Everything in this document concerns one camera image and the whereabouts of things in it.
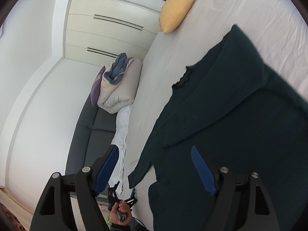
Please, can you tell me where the dark green knit sweater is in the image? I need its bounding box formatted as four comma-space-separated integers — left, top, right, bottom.
128, 25, 307, 230

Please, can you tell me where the person's left hand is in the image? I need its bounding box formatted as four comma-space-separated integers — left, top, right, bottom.
110, 201, 132, 226

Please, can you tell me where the white pillow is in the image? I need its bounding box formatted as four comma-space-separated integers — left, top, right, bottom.
109, 105, 131, 196

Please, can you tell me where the dark grey headboard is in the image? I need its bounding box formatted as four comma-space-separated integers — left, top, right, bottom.
65, 98, 117, 175

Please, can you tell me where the folded beige duvet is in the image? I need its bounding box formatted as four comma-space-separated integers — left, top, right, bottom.
97, 58, 142, 114

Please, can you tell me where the purple pillow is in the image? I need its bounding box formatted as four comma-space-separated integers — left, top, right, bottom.
90, 66, 105, 107

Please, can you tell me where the blue grey cloth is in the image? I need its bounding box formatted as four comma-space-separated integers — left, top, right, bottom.
104, 53, 133, 85

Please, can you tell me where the cream wardrobe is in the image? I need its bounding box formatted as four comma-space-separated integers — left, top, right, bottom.
65, 0, 159, 66

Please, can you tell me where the yellow pillow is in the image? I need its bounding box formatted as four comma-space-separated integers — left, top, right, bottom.
159, 0, 195, 34

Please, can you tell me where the white bed sheet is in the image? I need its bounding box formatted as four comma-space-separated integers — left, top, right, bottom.
124, 0, 308, 231

